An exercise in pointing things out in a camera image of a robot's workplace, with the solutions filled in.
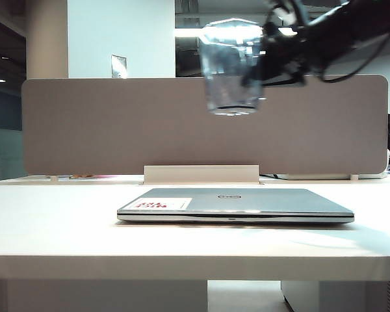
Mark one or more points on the dark glass door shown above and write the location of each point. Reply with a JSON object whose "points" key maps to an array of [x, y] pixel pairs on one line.
{"points": [[6, 107]]}

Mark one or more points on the beige fabric desk partition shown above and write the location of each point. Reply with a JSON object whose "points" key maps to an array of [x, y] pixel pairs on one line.
{"points": [[133, 130]]}

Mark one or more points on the small framed wall sign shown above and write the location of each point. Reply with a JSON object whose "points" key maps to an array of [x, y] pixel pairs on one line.
{"points": [[119, 66]]}

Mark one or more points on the white partition clamp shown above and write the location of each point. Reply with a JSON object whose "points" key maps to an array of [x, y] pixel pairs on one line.
{"points": [[354, 177], [54, 178]]}

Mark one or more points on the grey transparent faceted water cup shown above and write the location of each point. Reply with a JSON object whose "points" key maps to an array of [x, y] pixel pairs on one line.
{"points": [[229, 81]]}

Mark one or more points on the silver Dell laptop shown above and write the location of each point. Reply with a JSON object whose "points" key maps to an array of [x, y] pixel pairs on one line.
{"points": [[247, 204]]}

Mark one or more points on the beige desk support panel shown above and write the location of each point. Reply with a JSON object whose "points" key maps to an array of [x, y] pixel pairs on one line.
{"points": [[100, 297]]}

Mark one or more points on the long white ceiling light strip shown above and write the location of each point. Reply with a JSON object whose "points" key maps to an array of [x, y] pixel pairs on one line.
{"points": [[187, 32]]}

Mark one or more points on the white red Nice Try sticker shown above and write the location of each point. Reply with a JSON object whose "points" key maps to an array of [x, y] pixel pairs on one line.
{"points": [[162, 204]]}

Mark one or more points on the pink orange flat item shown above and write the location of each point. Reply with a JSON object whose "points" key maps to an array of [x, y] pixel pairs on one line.
{"points": [[91, 177]]}

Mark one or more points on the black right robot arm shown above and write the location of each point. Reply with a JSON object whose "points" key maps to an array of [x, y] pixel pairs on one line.
{"points": [[351, 29]]}

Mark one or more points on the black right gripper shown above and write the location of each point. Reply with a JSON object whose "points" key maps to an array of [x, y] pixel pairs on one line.
{"points": [[286, 55]]}

